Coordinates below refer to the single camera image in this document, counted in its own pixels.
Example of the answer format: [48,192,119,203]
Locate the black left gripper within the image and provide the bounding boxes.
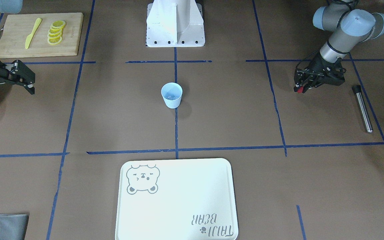
[294,53,346,94]

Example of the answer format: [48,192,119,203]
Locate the steel muddler black tip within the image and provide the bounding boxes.
[351,85,373,133]

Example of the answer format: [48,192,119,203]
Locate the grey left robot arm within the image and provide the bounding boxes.
[294,0,384,93]

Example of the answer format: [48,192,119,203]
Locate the light blue plastic cup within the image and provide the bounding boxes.
[161,82,183,108]

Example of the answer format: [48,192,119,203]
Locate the ice cube in cup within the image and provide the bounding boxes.
[163,91,182,101]

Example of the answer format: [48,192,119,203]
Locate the yellow plastic knife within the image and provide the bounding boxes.
[24,18,42,49]

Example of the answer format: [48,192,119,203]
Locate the lemon slices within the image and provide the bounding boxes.
[47,20,66,45]

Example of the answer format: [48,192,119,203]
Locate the wooden cutting board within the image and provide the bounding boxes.
[0,12,83,59]

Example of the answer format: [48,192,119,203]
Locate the folded grey cloth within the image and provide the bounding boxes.
[0,214,29,240]

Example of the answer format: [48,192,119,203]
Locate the cream bear serving tray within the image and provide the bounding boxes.
[115,158,239,240]

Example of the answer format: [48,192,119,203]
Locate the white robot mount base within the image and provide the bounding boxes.
[145,0,205,48]

